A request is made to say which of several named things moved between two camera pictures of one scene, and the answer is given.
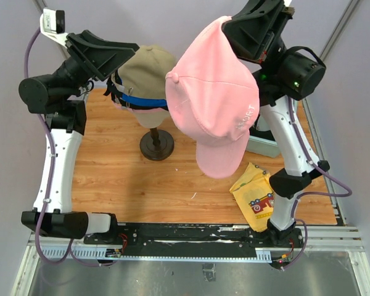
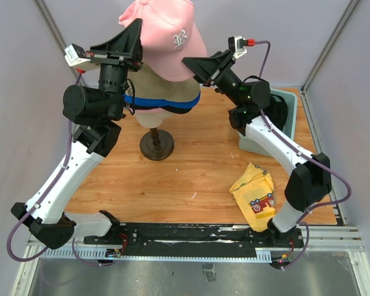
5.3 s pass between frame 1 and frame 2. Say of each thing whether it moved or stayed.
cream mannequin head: stayed
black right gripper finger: moved
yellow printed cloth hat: stayed
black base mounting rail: stayed
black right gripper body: moved
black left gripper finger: moved
